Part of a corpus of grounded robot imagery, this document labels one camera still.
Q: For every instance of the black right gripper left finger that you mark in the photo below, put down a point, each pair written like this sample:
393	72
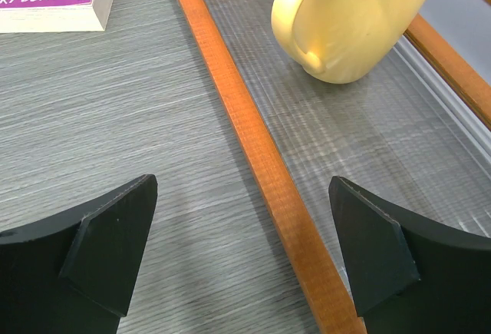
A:
75	271

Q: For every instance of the pale yellow mug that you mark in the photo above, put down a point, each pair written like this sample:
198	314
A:
340	41

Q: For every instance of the orange wooden shelf rack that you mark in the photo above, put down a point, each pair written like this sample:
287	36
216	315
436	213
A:
406	132

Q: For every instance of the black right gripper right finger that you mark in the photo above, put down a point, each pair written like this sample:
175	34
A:
408	273

